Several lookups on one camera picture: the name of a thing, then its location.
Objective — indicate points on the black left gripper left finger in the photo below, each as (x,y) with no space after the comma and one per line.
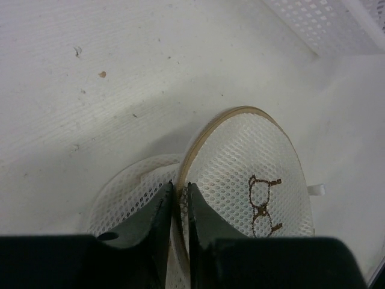
(133,254)

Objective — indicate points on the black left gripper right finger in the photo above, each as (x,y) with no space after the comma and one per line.
(221,257)

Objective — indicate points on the white plastic mesh basket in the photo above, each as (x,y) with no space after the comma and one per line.
(335,28)

